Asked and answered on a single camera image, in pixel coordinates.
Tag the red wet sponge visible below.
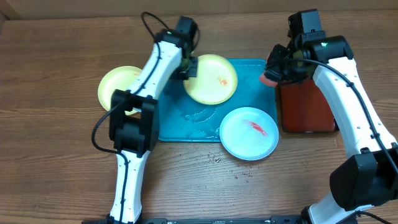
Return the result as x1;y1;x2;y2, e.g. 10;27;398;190
259;71;278;88

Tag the yellow plate with ketchup spot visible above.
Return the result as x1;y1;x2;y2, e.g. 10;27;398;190
98;66;142;111

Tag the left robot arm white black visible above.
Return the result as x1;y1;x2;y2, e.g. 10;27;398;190
105;28;200;223

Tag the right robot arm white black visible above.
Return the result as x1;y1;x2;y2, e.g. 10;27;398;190
264;35;397;223

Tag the red black lacquer tray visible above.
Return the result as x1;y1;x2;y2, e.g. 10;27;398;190
279;80;337;133

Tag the teal plastic tray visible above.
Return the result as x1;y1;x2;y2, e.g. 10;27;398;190
159;58;277;142

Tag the light blue plate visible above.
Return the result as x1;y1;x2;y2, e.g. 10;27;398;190
220;107;279;161

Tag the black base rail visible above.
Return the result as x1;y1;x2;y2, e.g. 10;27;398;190
136;215;308;224

